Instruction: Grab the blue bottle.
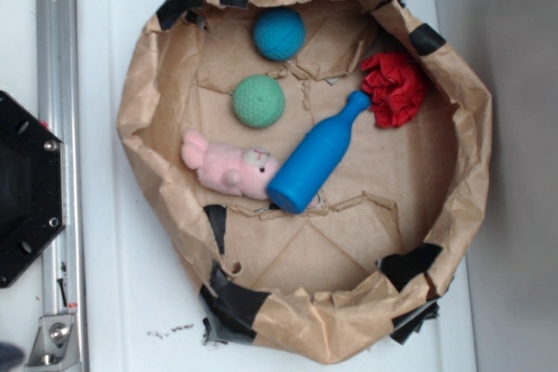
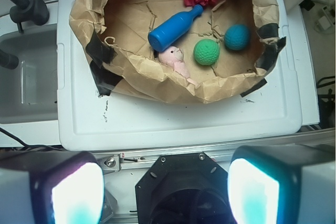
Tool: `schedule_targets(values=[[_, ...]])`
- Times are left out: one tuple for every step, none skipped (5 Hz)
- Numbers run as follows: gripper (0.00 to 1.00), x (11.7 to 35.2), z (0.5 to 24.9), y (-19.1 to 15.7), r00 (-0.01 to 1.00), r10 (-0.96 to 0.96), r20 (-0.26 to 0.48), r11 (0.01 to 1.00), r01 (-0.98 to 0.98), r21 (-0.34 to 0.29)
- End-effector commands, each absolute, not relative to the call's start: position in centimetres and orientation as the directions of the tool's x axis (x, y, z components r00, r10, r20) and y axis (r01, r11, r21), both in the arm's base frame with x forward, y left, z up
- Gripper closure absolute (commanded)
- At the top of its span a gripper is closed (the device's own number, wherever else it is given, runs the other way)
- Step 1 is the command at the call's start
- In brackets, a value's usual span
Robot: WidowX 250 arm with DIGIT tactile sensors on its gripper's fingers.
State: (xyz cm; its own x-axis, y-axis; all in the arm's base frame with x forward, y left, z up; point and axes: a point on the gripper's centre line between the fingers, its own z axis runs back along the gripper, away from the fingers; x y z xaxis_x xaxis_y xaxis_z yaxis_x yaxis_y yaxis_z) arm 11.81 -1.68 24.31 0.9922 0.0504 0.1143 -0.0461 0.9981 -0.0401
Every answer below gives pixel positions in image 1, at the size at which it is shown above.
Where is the blue plastic bottle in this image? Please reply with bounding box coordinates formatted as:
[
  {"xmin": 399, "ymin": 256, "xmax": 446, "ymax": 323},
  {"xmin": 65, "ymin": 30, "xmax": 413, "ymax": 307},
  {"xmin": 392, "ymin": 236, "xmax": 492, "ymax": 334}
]
[{"xmin": 267, "ymin": 91, "xmax": 371, "ymax": 214}]

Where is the pink plush pig toy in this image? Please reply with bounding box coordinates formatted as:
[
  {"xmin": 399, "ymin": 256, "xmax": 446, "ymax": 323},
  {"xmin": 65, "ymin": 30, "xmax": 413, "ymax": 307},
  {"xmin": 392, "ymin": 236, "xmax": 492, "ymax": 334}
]
[{"xmin": 180, "ymin": 129, "xmax": 281, "ymax": 200}]

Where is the brown paper bin with tape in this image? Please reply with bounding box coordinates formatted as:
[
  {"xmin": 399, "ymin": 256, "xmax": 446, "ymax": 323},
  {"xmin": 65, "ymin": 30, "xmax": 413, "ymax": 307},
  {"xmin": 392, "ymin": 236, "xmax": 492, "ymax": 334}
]
[{"xmin": 117, "ymin": 0, "xmax": 493, "ymax": 364}]

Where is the green textured ball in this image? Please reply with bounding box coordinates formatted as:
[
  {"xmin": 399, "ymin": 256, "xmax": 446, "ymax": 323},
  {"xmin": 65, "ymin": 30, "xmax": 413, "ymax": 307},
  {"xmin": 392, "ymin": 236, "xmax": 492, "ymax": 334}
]
[{"xmin": 233, "ymin": 75, "xmax": 286, "ymax": 128}]

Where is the blue textured ball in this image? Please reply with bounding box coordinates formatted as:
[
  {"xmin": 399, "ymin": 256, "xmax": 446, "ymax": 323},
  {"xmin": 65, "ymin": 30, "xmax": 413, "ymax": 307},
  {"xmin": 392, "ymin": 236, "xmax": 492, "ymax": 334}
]
[{"xmin": 253, "ymin": 8, "xmax": 306, "ymax": 61}]

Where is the red crumpled cloth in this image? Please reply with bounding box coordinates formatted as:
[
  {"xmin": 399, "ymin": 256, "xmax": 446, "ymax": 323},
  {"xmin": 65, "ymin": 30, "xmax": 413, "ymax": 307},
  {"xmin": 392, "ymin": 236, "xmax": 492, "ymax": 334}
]
[{"xmin": 361, "ymin": 51, "xmax": 429, "ymax": 129}]

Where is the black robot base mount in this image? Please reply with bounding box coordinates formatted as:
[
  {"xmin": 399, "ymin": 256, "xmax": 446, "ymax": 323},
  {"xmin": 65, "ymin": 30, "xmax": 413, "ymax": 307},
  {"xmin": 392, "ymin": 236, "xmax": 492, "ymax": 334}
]
[{"xmin": 0, "ymin": 91, "xmax": 65, "ymax": 289}]

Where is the metal corner bracket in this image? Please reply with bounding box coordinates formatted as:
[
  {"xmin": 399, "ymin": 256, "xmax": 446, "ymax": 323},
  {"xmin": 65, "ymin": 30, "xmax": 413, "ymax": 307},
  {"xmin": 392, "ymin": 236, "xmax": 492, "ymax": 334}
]
[{"xmin": 24, "ymin": 314, "xmax": 80, "ymax": 371}]

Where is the aluminium extrusion rail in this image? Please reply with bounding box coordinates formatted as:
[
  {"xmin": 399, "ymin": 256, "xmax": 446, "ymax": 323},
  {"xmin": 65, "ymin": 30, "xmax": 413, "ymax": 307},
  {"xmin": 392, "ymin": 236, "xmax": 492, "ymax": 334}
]
[{"xmin": 37, "ymin": 0, "xmax": 90, "ymax": 371}]

